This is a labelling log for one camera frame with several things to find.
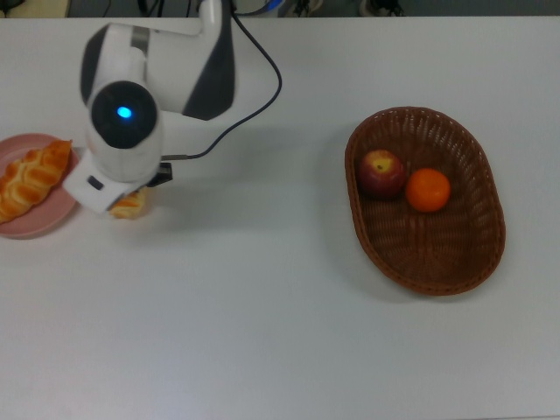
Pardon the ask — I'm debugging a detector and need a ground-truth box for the robot base with blue ring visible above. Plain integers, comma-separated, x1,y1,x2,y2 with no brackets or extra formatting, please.
230,0,285,17

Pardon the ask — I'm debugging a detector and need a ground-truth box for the braided toy bread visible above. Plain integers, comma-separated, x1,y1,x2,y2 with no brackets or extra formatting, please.
0,138,74,224

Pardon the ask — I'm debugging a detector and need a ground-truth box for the long black robot cable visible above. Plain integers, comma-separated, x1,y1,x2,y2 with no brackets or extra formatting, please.
160,11,284,162

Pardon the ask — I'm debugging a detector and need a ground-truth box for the pink plate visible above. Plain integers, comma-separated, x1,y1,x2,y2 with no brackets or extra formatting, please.
0,133,83,240

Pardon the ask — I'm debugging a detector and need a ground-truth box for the toy orange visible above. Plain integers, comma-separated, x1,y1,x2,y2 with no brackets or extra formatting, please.
404,168,452,214

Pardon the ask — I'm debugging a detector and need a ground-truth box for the red toy apple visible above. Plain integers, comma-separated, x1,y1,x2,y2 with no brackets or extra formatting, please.
359,149,407,200

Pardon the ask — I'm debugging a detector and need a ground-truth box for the striped toy bread roll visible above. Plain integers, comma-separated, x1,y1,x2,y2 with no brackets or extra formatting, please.
108,186,150,220

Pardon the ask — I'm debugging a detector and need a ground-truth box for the brown woven basket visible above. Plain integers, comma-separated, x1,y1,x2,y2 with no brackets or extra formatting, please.
344,106,508,298

